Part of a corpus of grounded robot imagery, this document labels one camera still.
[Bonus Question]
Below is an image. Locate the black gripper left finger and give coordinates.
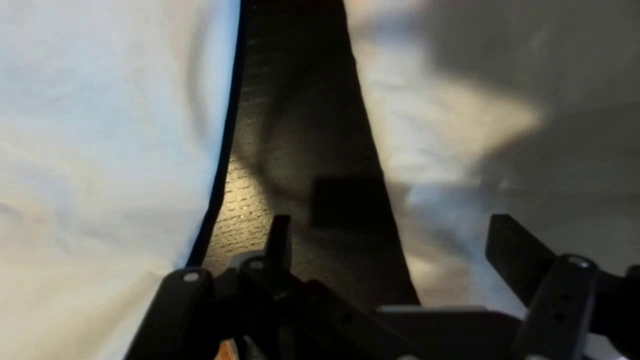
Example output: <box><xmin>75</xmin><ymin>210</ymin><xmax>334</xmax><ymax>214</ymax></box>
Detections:
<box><xmin>127</xmin><ymin>214</ymin><xmax>416</xmax><ymax>360</ymax></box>

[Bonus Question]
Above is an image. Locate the white towel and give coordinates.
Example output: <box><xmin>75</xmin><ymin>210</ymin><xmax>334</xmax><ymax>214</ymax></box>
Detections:
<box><xmin>343</xmin><ymin>0</ymin><xmax>640</xmax><ymax>316</ymax></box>

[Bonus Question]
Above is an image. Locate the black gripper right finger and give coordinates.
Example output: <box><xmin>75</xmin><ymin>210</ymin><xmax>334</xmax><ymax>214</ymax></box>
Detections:
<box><xmin>486</xmin><ymin>214</ymin><xmax>640</xmax><ymax>360</ymax></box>

